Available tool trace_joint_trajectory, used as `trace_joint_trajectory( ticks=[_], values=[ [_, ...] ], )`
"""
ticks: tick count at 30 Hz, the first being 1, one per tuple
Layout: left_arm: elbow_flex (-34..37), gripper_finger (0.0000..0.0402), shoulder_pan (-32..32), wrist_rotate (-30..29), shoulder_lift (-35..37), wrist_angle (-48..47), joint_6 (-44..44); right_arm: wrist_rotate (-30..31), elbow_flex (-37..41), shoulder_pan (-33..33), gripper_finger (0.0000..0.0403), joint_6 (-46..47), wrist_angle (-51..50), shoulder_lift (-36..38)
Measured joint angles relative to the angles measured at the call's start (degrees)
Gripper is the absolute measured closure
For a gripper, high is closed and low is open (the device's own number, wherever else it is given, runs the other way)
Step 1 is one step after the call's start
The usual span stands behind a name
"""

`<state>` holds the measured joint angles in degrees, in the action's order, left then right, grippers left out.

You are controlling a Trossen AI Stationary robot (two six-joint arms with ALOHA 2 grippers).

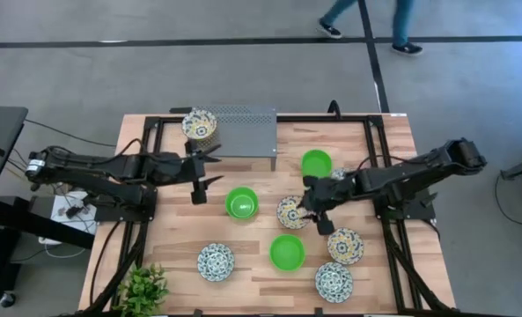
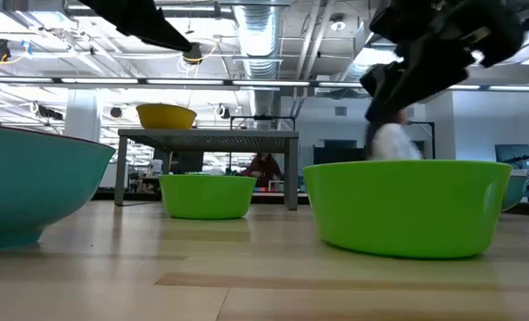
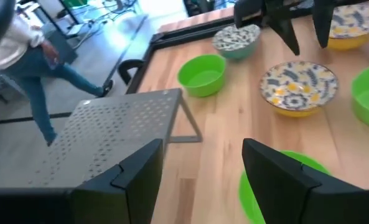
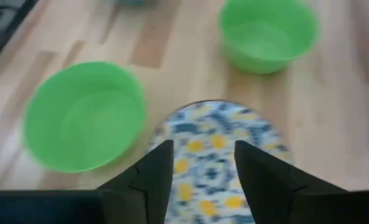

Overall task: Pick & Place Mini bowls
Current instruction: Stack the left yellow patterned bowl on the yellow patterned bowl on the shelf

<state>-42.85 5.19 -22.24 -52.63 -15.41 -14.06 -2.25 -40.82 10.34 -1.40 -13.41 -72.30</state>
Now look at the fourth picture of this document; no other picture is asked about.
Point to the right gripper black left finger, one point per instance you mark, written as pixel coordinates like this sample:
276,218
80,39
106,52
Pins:
147,186

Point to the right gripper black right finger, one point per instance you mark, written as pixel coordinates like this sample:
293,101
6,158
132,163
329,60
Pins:
265,186

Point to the yellow blue patterned mini bowl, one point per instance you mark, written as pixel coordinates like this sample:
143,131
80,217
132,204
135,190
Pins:
206,155

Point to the green plastic mini bowl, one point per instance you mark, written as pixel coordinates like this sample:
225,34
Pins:
84,124
265,40

